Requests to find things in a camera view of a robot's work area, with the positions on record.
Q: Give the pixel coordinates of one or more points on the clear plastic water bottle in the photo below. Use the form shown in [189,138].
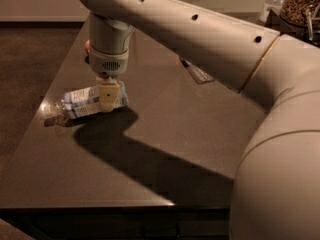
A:
[196,73]

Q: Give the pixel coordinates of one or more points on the black holder box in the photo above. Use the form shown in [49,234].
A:
[309,33]

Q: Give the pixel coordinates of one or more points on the glass jar of granola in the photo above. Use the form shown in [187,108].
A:
[294,11]

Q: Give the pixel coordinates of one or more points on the blue label plastic bottle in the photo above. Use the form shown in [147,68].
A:
[79,104]

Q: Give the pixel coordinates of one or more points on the red apple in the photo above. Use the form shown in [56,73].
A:
[87,47]

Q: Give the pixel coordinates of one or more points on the clear bottle in background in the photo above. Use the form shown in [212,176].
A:
[268,6]

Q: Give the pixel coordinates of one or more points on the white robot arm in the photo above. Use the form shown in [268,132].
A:
[276,193]

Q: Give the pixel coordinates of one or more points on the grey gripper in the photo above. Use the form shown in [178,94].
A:
[107,63]

